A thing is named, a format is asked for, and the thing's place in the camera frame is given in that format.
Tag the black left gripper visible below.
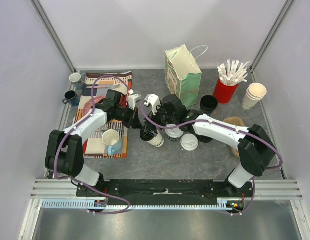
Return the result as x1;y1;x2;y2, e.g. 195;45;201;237
114;105;143;130

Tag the black plastic cup lid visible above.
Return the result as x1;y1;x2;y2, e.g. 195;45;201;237
139;124;158;142

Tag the white plastic cup lid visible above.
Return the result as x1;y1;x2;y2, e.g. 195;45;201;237
165;124;184;139

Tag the black paper cup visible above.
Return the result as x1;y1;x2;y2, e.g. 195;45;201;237
167;135;180;142
200;95;218;116

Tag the green patterned paper bag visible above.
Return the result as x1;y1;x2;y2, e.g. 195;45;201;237
165;44;202;107

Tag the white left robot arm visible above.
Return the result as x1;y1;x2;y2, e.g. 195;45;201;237
45;90;142;197

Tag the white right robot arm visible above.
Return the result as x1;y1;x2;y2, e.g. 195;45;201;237
143;94;278;197

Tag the colourful patterned placemat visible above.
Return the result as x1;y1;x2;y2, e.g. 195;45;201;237
74;71;134;159

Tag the light blue ceramic mug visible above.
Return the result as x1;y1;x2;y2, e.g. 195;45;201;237
102;130;123;156

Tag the white lid stack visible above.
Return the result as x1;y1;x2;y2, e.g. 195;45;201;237
180;133;199;151

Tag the black plastic lid stack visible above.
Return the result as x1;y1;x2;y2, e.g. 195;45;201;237
196;134;213;143

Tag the pink dotted plate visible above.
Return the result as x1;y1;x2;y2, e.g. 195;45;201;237
79;95;105;117

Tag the red ribbed paper cup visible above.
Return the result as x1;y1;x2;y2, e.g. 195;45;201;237
212;78;239;104

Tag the dark blue ceramic mug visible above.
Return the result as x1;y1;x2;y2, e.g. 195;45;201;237
62;90;80;107

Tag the brown pulp cup carrier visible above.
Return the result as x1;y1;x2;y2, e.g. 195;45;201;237
223;116;245;158

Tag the grey ceramic mug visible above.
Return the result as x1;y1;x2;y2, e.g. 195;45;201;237
69;72;85;90

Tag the white wrapped straws bundle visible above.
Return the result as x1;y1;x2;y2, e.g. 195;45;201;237
217;59;250;87

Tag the white paper cup stack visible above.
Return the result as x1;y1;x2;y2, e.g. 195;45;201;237
241;82;267;110

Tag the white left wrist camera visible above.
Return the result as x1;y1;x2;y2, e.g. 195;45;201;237
127;94;142;110

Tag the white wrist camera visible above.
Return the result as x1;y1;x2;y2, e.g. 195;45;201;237
144;94;161;116
127;94;142;110

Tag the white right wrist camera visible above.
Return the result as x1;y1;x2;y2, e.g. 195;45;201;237
144;94;161;116

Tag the pink handled knife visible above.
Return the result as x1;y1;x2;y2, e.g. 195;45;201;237
99;128;123;133

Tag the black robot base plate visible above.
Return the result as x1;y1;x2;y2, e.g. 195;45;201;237
76;178;255;207

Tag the white slotted cable duct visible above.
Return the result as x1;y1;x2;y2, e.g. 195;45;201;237
41;199;233;211

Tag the aluminium frame post left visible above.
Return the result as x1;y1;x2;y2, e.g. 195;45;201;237
30;0;77;73

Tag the aluminium frame post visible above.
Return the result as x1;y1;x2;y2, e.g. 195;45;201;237
30;0;77;73
250;0;295;73

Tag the aluminium frame post right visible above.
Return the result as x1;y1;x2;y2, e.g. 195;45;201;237
250;0;295;73

